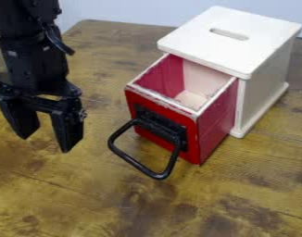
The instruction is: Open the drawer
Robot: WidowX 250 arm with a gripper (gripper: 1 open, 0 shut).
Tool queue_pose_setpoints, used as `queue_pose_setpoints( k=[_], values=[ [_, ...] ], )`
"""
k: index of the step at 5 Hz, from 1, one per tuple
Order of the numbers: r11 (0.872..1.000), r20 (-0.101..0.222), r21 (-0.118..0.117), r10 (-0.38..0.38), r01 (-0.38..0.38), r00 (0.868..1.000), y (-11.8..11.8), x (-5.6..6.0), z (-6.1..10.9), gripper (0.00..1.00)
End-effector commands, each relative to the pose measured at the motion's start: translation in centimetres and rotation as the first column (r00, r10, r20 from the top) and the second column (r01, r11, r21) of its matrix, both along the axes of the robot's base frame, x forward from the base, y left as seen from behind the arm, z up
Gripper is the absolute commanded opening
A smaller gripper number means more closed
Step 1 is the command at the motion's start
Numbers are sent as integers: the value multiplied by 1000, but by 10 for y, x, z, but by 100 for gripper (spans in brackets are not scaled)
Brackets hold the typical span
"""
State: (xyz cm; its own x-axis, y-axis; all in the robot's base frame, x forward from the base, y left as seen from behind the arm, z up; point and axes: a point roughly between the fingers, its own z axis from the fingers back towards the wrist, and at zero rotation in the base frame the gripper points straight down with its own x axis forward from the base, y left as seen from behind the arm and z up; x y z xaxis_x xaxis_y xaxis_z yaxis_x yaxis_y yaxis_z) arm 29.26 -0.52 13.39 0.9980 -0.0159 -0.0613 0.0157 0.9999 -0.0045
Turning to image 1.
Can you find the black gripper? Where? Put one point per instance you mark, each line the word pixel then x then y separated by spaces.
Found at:
pixel 33 85

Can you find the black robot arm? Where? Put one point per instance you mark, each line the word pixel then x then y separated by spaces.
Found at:
pixel 27 16

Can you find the red wooden drawer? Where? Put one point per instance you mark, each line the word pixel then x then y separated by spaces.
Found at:
pixel 194 96

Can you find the white wooden box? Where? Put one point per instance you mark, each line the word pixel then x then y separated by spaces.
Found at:
pixel 247 46

